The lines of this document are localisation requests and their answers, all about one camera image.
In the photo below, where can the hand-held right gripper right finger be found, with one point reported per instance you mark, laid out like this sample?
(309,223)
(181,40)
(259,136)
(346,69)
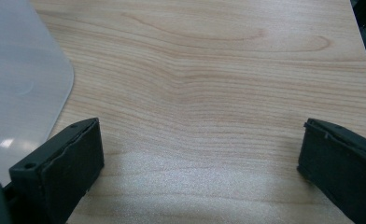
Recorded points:
(343,165)

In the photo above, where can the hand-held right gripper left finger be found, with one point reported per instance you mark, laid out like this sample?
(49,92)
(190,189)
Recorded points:
(56,169)

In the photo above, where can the translucent white plastic mat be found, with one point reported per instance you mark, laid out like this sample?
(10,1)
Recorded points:
(19,84)

